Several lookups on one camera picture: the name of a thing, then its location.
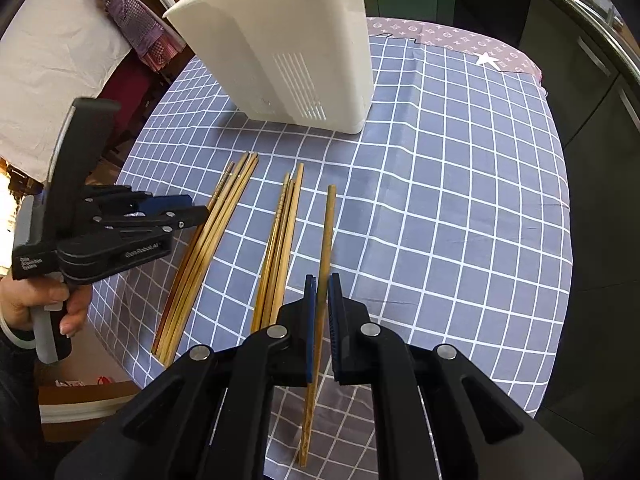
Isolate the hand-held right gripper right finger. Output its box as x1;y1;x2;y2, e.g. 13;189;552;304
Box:
327;272;585;480

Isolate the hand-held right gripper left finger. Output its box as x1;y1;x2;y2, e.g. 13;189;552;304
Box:
54;274;319;480

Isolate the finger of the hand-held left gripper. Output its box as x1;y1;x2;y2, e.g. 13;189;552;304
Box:
82;185;194;218
92;205;210;237

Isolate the pile of brown wooden chopsticks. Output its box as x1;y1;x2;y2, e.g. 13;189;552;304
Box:
151;151;306;365

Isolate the light wooden chopstick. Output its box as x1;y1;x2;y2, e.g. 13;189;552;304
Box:
298;185;337;467

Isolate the white plastic utensil holder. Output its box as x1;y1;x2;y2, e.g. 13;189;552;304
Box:
163;0;376;135

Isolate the person's left forearm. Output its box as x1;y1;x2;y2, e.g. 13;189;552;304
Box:
0;330;58;466

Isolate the person's left hand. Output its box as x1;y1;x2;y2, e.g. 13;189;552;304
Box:
0;260;92;338

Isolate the dark red cloth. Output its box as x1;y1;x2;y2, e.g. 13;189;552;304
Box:
97;47;177;166

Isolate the white sheet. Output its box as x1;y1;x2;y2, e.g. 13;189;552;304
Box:
0;0;135;182

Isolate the blue checkered tablecloth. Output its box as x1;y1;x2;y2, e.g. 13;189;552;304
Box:
87;16;573;480

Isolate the purple plaid cloth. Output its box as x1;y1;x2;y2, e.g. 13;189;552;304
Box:
76;0;195;72

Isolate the brown cardboard box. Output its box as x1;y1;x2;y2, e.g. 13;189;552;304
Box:
39;374;142;424

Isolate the pink patterned cloth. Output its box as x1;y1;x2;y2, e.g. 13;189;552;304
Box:
366;16;544;84

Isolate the dark kitchen countertop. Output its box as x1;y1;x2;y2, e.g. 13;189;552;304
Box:
522;0;640;81

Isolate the pale bangle bracelet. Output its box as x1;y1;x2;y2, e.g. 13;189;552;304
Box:
0;317;39;352

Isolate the metal cabinet handle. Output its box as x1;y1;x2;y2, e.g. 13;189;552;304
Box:
619;89;640;130
577;36;614;79

